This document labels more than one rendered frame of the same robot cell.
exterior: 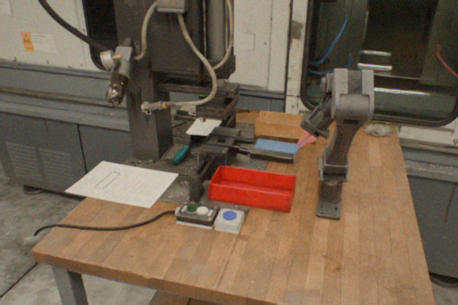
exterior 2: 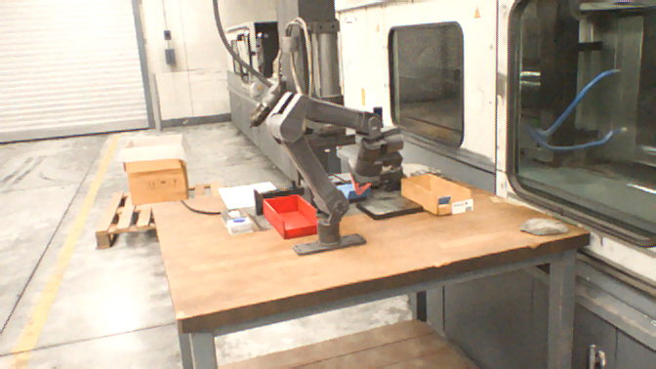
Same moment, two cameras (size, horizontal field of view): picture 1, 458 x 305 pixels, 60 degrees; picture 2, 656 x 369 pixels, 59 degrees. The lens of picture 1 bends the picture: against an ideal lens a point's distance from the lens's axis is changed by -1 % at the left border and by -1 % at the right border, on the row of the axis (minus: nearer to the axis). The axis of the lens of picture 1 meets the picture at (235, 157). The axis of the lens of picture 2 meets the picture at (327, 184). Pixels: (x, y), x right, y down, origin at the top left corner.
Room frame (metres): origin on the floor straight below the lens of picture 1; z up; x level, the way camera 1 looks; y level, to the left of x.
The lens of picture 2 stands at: (0.20, -1.56, 1.47)
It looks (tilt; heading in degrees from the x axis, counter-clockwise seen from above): 15 degrees down; 57
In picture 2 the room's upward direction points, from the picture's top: 4 degrees counter-clockwise
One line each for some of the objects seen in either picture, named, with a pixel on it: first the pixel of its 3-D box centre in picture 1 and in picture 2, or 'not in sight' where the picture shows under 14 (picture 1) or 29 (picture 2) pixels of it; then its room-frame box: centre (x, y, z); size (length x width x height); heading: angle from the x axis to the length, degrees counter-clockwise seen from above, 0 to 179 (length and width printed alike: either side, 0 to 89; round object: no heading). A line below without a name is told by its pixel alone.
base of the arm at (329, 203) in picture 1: (331, 189); (328, 232); (1.02, -0.29, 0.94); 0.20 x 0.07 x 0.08; 165
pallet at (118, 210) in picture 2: not in sight; (166, 210); (1.67, 3.28, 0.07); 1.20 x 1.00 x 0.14; 69
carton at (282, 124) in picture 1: (287, 126); (434, 194); (1.51, -0.21, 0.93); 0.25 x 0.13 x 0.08; 75
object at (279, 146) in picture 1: (279, 143); (350, 187); (1.21, -0.14, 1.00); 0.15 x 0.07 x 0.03; 76
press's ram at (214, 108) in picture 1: (197, 72); (316, 108); (1.28, 0.13, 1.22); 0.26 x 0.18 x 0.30; 75
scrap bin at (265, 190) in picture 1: (252, 187); (291, 215); (1.05, -0.05, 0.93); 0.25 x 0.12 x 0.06; 75
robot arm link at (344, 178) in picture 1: (332, 169); (329, 209); (1.03, -0.29, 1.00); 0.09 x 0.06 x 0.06; 85
